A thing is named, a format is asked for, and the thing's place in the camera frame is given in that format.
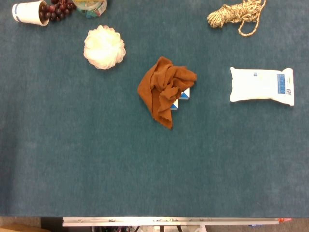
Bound clear plastic jar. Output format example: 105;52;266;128
72;0;108;18

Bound white mesh bath sponge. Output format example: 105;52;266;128
83;25;126;70

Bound beige coiled rope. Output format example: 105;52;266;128
207;0;267;37

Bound white plastic pouch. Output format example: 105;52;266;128
229;66;295;107

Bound dark red grape bunch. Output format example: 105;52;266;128
39;0;77;22

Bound white paper cup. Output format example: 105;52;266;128
12;0;50;27

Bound aluminium frame rail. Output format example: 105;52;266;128
62;217;280;227

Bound brown crumpled cloth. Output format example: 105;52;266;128
137;56;198;130

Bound blue and white box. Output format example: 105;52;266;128
170;87;191;111

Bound teal table cloth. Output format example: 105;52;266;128
0;0;309;218

